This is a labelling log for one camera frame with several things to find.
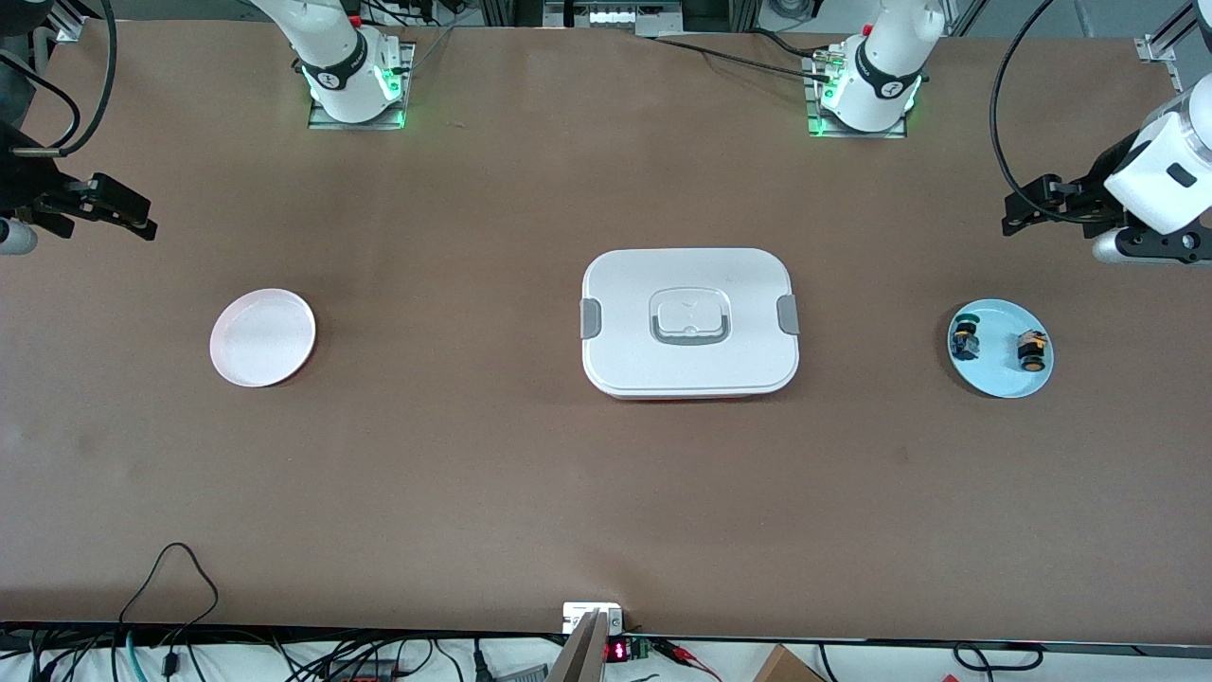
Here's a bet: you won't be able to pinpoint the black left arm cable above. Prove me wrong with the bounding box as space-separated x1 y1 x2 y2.
989 0 1080 207

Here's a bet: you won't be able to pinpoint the aluminium frame profile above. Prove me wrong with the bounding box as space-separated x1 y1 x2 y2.
1134 0 1212 96
38 0 105 44

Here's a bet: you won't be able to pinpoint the red clip lead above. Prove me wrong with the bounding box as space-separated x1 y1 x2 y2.
653 639 722 681

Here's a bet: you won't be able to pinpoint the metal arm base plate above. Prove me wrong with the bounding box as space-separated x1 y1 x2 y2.
805 47 908 140
307 41 417 132

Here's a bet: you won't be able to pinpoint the brown cardboard box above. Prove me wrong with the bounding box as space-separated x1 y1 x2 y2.
753 644 827 682

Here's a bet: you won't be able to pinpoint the light blue round plate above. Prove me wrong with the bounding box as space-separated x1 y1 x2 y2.
947 298 1055 400

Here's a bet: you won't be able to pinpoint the black cable on table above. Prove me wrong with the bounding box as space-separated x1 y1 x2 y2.
649 28 839 84

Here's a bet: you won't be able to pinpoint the white bracket block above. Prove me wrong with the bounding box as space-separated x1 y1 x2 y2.
562 602 624 636

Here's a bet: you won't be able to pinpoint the grey angled bar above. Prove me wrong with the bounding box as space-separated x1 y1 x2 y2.
544 609 612 682

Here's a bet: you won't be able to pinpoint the black looped cable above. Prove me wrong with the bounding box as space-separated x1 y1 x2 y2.
118 543 220 645

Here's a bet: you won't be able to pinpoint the pink round plate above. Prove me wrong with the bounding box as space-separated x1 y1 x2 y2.
209 288 317 388

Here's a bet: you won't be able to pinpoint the black cable loop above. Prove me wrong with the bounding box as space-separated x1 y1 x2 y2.
952 642 1044 675

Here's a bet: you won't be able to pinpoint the device with white labels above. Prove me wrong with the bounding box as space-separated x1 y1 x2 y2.
543 0 685 29

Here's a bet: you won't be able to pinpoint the white lidded container grey latches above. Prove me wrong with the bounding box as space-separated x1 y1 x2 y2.
579 248 801 400

